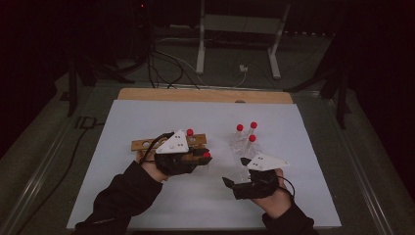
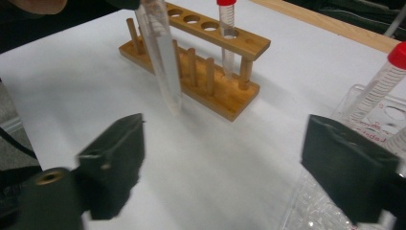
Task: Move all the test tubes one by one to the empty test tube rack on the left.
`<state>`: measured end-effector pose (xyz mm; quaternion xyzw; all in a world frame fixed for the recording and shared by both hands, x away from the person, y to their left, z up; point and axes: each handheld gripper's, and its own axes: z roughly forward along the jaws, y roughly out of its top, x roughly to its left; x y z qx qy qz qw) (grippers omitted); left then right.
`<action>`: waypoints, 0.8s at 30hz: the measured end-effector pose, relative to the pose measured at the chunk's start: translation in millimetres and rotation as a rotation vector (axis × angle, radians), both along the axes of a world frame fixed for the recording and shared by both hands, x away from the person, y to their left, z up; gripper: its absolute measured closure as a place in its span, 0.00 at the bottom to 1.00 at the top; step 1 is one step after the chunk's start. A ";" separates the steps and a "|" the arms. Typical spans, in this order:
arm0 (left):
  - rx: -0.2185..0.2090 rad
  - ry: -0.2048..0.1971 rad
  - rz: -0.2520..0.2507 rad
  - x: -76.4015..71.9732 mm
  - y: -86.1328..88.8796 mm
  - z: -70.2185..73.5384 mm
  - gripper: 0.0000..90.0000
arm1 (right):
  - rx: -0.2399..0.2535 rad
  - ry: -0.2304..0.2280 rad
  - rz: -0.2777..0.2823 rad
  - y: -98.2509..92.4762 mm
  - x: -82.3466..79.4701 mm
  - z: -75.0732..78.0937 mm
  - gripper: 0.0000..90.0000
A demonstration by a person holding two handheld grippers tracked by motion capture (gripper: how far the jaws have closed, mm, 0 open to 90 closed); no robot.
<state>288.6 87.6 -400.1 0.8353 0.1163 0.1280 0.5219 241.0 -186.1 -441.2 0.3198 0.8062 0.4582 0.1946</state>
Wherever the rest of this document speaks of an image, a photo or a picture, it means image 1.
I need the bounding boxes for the white cable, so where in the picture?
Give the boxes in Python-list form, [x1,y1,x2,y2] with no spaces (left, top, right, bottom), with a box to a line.
[155,37,249,90]

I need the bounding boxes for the black cable loops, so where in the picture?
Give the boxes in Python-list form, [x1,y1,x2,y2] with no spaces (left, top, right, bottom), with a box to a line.
[146,48,201,90]

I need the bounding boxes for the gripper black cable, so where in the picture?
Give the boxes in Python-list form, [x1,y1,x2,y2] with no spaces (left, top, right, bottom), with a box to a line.
[140,131,175,165]
[277,175,296,201]

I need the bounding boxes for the grey metal stand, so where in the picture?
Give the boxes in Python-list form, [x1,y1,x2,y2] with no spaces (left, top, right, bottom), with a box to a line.
[195,0,292,80]

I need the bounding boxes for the long black floor cable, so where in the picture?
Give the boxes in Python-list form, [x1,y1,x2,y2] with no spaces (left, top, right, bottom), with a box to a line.
[16,121,106,235]

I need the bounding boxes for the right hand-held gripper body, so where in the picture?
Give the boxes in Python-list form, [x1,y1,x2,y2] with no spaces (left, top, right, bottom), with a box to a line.
[233,153,291,201]

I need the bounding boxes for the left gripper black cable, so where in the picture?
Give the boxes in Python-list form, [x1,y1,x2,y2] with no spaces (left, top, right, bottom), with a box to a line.
[140,131,175,165]

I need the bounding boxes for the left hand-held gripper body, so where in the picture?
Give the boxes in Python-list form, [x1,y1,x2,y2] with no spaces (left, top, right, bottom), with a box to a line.
[153,129,198,176]

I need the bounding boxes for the white table mat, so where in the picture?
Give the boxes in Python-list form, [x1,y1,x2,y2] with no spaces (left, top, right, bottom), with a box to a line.
[67,99,343,229]

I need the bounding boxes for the person's left hand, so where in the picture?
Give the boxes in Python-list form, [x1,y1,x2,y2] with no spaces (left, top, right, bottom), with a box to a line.
[140,159,169,183]

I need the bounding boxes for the clear acrylic test tube rack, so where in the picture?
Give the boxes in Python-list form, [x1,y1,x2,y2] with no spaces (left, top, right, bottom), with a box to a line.
[228,129,266,184]

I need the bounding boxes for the person's right hand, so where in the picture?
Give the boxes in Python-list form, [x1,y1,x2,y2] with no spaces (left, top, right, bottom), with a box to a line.
[252,167,294,220]

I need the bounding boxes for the dark device with red light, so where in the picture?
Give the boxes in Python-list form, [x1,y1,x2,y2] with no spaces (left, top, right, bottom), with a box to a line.
[130,0,155,67]

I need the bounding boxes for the black stand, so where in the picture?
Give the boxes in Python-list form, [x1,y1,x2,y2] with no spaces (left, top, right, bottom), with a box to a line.
[283,65,352,130]
[66,58,135,118]

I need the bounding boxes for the aluminium frame rail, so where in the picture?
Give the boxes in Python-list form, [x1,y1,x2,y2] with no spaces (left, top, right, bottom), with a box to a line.
[319,94,396,235]
[0,85,96,235]

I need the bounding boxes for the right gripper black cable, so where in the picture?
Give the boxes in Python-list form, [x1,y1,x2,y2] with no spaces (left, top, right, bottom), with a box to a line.
[277,175,296,201]

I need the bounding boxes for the wooden test tube rack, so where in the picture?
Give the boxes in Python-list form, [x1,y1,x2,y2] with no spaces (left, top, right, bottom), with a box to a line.
[130,132,208,165]

